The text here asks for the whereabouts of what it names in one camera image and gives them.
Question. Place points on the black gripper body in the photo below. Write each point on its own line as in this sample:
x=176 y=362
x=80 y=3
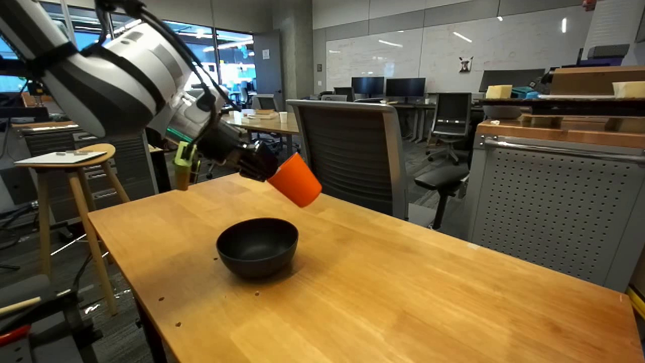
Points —
x=231 y=150

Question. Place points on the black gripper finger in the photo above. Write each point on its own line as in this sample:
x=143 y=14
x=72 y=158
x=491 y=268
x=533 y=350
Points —
x=256 y=173
x=267 y=156

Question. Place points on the orange plastic cup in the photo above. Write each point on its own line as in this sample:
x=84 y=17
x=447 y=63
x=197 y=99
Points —
x=296 y=179

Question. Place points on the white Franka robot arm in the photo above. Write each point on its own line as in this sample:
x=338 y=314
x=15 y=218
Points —
x=100 y=81

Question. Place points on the black bowl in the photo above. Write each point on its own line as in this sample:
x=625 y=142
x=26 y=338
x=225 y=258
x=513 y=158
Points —
x=256 y=249

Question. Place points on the wooden desk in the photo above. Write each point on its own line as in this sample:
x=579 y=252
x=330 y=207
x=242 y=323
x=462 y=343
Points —
x=264 y=121

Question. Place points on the grey mesh office chair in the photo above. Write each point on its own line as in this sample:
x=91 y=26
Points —
x=348 y=158

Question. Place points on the dark computer monitor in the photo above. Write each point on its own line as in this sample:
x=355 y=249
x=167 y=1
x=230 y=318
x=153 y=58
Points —
x=405 y=86
x=367 y=85

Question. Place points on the wooden stool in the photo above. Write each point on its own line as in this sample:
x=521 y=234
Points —
x=80 y=202

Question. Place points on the white paper sheet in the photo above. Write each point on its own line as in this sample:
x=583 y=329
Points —
x=61 y=158

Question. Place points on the black office chair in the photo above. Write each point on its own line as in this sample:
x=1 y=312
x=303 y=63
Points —
x=444 y=154

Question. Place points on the small pale foam block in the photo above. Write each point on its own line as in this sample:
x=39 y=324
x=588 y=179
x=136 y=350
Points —
x=498 y=90

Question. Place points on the large dark screen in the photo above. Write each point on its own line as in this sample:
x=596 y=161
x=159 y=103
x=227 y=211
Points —
x=510 y=81

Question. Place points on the pale yellow foam slab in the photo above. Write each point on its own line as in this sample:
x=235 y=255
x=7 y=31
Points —
x=629 y=88

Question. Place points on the small dark wall sticker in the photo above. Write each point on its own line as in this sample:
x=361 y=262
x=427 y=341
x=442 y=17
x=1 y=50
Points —
x=465 y=64

